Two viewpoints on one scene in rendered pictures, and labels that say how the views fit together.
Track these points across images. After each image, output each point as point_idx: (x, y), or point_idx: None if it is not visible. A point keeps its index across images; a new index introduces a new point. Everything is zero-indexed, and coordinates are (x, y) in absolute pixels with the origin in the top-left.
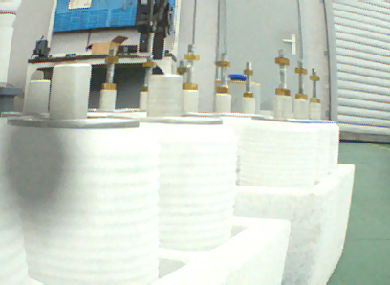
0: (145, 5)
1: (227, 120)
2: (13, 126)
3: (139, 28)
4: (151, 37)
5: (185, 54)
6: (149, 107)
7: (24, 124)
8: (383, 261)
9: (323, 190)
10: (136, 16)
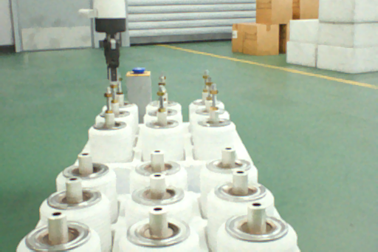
0: (114, 49)
1: (171, 118)
2: (236, 202)
3: (111, 66)
4: (117, 71)
5: (159, 93)
6: (226, 162)
7: (243, 201)
8: (268, 182)
9: (248, 159)
10: (109, 58)
